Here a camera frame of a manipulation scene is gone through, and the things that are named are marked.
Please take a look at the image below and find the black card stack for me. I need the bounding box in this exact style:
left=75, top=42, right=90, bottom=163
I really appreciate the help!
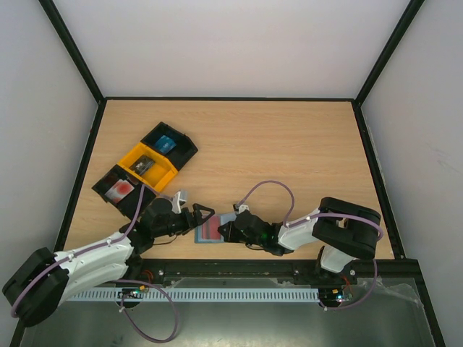
left=129, top=155, right=156, bottom=176

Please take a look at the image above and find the blue card stack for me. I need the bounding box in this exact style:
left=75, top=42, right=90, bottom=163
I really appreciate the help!
left=155, top=135, right=177, bottom=154

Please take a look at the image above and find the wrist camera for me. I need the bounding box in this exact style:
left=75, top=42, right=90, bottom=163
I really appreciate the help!
left=171, top=189, right=188, bottom=214
left=233, top=202, right=249, bottom=215

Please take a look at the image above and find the black aluminium frame rail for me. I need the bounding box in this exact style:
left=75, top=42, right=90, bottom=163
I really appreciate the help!
left=119, top=257, right=420, bottom=286

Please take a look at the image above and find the light blue slotted cable duct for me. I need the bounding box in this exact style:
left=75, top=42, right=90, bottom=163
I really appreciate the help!
left=68, top=287, right=319, bottom=303

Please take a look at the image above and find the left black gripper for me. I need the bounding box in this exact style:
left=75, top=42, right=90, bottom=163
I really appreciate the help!
left=153, top=204, right=215, bottom=239

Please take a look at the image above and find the teal card holder wallet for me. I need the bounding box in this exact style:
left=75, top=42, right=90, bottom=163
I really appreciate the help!
left=195, top=213, right=236, bottom=244

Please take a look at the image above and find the red white card stack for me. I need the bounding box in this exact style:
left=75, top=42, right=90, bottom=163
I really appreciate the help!
left=104, top=179, right=135, bottom=204

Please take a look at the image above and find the black bin with red cards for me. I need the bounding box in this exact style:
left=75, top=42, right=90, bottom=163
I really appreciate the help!
left=92, top=163, right=165, bottom=218

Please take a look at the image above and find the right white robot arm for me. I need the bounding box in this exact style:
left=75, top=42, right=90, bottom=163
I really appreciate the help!
left=218, top=197, right=383, bottom=283

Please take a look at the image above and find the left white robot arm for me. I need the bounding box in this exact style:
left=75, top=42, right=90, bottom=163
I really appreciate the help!
left=2, top=198, right=215, bottom=327

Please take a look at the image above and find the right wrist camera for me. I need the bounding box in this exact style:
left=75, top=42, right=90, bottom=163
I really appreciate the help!
left=233, top=202, right=249, bottom=215

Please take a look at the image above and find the yellow bin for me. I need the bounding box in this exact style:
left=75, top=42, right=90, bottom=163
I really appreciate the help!
left=117, top=142, right=178, bottom=192

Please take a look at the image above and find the red card in holder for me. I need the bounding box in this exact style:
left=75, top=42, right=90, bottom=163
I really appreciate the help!
left=200, top=215, right=222, bottom=241

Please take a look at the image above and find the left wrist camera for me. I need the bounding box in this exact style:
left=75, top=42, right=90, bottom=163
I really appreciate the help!
left=171, top=189, right=188, bottom=214

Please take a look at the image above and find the black bin with blue cards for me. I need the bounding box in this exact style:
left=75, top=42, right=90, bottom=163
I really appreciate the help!
left=141, top=122, right=198, bottom=171

